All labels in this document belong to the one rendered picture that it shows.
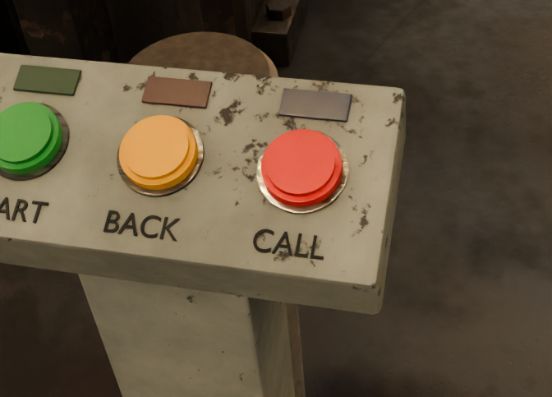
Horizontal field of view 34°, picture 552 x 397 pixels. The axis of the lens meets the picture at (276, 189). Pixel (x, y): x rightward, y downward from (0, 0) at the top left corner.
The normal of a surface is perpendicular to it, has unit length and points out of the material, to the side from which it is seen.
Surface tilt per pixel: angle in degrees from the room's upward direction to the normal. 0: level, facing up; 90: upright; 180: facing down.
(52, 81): 20
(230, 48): 0
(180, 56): 0
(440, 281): 0
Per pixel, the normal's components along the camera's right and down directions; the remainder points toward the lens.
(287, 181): -0.14, -0.41
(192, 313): -0.22, 0.71
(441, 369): -0.07, -0.69
